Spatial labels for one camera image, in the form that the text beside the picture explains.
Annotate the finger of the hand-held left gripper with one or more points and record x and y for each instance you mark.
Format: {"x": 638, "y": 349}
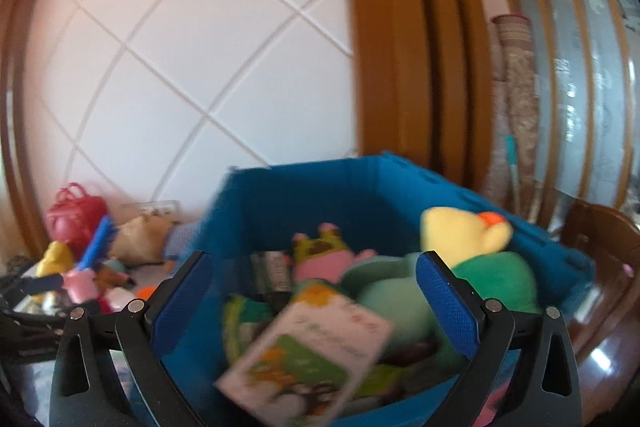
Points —
{"x": 40, "y": 287}

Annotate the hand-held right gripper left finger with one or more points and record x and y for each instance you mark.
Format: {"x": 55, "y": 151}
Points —
{"x": 182, "y": 302}

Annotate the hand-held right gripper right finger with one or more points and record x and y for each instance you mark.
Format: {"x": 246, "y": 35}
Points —
{"x": 450, "y": 302}

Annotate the white box green print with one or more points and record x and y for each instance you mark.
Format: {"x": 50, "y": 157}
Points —
{"x": 310, "y": 352}

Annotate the blue plastic storage crate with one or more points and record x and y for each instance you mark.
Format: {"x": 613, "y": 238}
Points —
{"x": 310, "y": 197}

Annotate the yellow plush dog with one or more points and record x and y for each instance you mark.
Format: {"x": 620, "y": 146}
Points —
{"x": 55, "y": 259}

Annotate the mint green plush toy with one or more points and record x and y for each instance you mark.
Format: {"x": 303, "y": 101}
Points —
{"x": 395, "y": 302}

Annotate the brown teddy bear striped shirt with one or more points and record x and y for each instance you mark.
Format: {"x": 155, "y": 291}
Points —
{"x": 142, "y": 239}

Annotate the red plastic handbag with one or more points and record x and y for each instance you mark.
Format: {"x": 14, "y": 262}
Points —
{"x": 77, "y": 217}

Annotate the dark green box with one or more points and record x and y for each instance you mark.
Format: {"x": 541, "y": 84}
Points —
{"x": 272, "y": 274}

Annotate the pink cloth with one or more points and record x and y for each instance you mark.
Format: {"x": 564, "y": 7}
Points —
{"x": 490, "y": 407}

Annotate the pink and green frog plush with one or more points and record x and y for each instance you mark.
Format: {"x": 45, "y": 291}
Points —
{"x": 325, "y": 252}

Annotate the wooden chair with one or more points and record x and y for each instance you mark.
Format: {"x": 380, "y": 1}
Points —
{"x": 600, "y": 257}

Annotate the rolled patterned carpet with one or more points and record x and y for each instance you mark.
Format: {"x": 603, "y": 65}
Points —
{"x": 517, "y": 107}

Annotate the wooden slat glass partition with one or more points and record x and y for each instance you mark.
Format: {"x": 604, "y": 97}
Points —
{"x": 575, "y": 57}

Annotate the wooden wall frame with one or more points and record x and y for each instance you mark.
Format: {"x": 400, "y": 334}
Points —
{"x": 400, "y": 32}

